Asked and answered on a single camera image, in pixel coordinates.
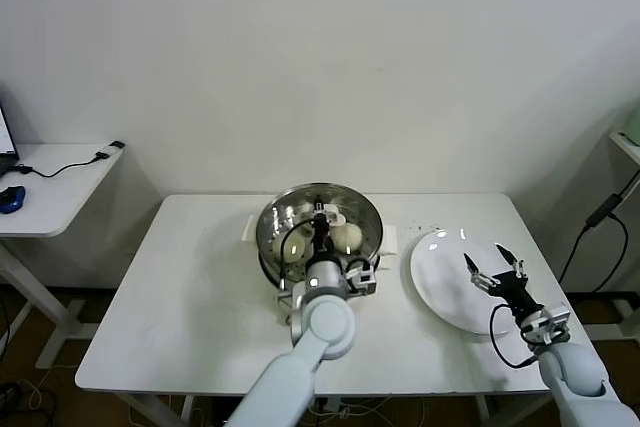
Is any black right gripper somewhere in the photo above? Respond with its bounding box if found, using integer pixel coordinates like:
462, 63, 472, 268
463, 242, 546, 319

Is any black laptop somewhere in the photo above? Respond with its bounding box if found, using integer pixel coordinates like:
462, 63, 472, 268
0, 104, 21, 176

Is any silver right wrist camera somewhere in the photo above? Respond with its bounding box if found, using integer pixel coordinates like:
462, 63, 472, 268
522, 302, 572, 346

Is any pale green object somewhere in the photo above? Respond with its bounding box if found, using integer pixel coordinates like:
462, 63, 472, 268
627, 101, 640, 146

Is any white power strip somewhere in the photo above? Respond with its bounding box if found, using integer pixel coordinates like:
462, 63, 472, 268
317, 395, 351, 419

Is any stainless steel steamer pot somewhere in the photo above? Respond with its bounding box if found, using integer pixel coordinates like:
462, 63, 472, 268
242, 214, 400, 326

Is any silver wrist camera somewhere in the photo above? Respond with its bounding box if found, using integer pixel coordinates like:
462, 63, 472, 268
522, 302, 572, 346
344, 261, 380, 296

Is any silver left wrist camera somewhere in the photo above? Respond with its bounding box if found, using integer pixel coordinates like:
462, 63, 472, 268
344, 261, 380, 296

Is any black cable with adapter plug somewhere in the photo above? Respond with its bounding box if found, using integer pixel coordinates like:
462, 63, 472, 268
12, 139, 125, 179

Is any white side desk with laptop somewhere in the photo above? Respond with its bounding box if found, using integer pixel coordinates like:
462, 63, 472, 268
0, 141, 126, 368

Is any steel perforated steamer basket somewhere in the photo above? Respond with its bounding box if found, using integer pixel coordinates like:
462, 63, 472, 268
254, 182, 385, 298

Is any white round plate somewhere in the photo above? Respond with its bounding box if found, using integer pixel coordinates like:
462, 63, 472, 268
408, 228, 533, 337

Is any blue computer mouse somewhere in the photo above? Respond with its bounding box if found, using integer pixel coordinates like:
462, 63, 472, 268
0, 184, 25, 213

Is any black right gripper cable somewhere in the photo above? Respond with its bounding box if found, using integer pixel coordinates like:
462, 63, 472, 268
488, 302, 540, 369

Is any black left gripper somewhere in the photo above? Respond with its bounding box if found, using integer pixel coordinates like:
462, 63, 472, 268
310, 200, 338, 262

